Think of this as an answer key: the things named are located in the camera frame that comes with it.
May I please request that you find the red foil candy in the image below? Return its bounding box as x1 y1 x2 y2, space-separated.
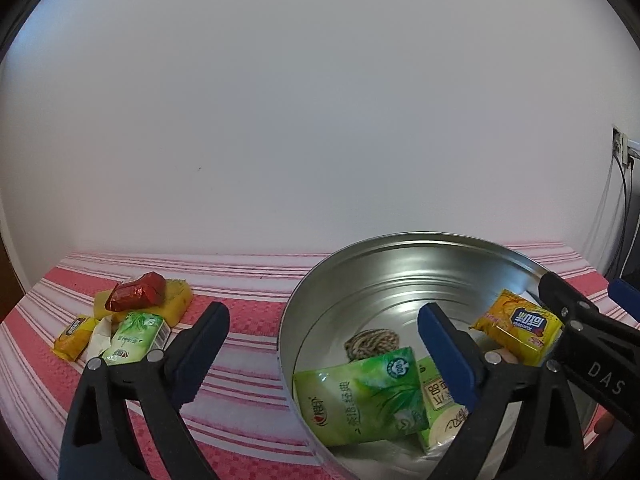
107 271 167 312

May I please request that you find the round metal cookie tin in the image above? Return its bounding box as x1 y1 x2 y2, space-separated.
275 231 616 480

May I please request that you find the brown wooden door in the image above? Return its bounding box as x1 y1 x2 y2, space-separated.
0 230 28 313

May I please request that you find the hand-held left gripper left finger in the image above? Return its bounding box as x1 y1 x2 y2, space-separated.
57 301 231 480

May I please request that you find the red striped tablecloth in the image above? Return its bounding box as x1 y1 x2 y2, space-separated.
0 242 608 480

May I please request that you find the large green tissue packet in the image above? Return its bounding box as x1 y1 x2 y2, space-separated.
292 347 431 447

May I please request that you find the ball of twine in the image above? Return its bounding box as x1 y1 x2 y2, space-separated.
345 329 402 362

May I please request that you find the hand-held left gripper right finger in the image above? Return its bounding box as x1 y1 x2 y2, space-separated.
418 302 586 480

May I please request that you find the green cream snack packet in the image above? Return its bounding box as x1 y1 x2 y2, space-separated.
417 355 472 452

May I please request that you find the wall socket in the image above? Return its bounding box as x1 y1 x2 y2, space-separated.
612 127 629 166

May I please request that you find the black power cable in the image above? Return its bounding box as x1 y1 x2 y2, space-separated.
606 157 634 281

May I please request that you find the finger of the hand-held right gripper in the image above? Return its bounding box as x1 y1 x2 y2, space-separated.
607 278 640 321
539 271 603 376

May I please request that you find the small green tissue packet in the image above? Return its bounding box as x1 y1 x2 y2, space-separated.
102 311 169 366

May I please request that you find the yellow cracker packet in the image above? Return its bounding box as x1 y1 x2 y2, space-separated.
469 290 564 367

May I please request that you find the yellow sponge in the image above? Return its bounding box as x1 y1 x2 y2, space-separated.
94 280 194 323

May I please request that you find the white snack packet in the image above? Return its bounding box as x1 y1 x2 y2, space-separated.
87 317 117 366

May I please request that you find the small yellow snack packet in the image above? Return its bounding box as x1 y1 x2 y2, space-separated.
54 315 98 362

